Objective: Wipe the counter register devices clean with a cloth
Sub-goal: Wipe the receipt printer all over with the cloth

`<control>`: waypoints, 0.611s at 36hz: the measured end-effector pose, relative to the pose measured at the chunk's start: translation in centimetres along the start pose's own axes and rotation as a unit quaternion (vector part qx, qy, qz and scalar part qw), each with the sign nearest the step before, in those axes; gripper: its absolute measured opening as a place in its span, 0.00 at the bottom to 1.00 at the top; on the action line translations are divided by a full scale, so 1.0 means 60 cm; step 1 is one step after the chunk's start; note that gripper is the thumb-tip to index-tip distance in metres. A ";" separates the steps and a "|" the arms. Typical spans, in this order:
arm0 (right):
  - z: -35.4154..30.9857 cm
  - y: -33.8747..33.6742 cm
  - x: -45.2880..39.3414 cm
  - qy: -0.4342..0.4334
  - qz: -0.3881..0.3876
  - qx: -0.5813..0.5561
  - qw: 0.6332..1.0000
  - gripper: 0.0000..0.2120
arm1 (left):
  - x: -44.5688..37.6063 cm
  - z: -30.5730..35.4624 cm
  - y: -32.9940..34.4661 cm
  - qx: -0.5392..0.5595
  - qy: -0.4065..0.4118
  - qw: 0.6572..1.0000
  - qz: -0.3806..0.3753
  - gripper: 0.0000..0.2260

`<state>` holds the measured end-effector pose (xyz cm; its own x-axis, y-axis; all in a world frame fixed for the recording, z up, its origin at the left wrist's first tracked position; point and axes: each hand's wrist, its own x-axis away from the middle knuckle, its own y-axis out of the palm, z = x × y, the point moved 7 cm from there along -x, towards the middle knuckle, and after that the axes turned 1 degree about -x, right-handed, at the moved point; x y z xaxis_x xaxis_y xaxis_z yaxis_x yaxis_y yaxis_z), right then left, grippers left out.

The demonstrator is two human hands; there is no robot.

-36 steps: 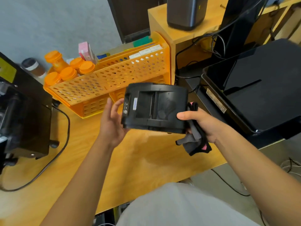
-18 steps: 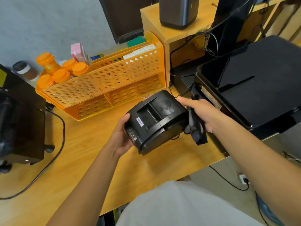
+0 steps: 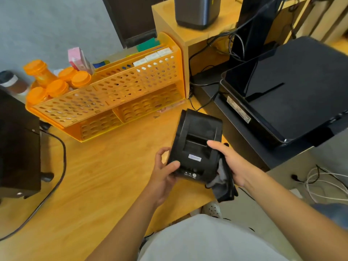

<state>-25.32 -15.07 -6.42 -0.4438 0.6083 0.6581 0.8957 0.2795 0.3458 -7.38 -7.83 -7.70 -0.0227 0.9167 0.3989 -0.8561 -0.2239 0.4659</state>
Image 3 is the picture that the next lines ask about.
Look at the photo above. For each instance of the person's right hand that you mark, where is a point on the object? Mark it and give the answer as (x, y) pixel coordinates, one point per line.
(239, 168)

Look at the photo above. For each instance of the blue small packet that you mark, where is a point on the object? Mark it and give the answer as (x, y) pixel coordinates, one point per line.
(101, 64)

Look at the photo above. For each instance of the dark flat panel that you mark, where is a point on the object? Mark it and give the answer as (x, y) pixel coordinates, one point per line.
(130, 16)

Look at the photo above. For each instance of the pink medicine box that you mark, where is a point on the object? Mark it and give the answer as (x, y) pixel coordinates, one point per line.
(77, 60)

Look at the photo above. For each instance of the tall orange pill bottle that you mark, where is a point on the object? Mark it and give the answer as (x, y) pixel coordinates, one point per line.
(40, 72)

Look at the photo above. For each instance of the person's left hand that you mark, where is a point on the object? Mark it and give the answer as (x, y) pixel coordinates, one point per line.
(160, 184)

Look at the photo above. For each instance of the person's right forearm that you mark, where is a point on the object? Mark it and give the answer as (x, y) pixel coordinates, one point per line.
(293, 212)

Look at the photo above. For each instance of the black touchscreen terminal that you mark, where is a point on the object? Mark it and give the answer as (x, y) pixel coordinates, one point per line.
(299, 86)

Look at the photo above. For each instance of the black monitor stand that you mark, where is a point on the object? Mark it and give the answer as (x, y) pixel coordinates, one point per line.
(257, 24)

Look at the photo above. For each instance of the person's left thumb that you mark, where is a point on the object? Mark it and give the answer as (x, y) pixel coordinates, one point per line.
(171, 167)

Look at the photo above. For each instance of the person's right thumb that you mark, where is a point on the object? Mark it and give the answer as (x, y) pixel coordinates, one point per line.
(219, 147)

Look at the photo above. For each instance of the grey cylindrical speaker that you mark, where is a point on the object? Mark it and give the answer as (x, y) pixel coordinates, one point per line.
(197, 10)

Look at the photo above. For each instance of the brown bottle with black cap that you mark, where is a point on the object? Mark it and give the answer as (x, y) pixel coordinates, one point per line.
(12, 82)

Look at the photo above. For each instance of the blue jeans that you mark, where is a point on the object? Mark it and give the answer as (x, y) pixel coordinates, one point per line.
(333, 214)

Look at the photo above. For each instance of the black cash drawer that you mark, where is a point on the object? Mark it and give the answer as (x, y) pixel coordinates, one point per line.
(244, 144)

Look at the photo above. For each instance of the wooden riser shelf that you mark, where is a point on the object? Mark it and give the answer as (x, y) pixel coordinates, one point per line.
(174, 24)

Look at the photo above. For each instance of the black box device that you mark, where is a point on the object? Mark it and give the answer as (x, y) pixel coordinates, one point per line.
(17, 149)

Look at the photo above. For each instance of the dark grey cloth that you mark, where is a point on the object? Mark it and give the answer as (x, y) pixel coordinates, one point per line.
(224, 184)

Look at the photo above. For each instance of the row of white medicine boxes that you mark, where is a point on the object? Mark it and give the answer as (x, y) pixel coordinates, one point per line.
(152, 56)

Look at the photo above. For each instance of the person's left forearm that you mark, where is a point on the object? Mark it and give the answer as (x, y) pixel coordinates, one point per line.
(127, 231)

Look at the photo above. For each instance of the green flat box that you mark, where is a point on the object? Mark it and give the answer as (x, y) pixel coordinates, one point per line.
(147, 44)

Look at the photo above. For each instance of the black receipt printer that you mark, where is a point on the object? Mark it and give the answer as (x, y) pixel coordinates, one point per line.
(195, 138)

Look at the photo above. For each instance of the grey shirt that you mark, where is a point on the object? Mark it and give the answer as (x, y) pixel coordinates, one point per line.
(206, 241)

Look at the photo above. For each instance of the orange perforated plastic organizer rack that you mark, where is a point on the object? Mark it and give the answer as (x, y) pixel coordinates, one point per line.
(114, 92)

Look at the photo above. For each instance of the white perforated shoe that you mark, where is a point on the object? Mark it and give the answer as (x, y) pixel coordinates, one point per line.
(212, 209)

